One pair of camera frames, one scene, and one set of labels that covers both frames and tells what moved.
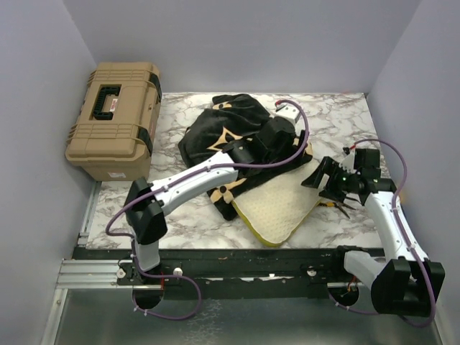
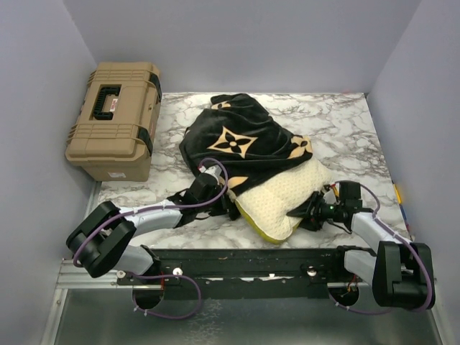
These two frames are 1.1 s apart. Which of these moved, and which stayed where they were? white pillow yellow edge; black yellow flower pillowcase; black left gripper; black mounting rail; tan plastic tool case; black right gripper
Moved: black left gripper; black right gripper
Stayed: black yellow flower pillowcase; white pillow yellow edge; tan plastic tool case; black mounting rail
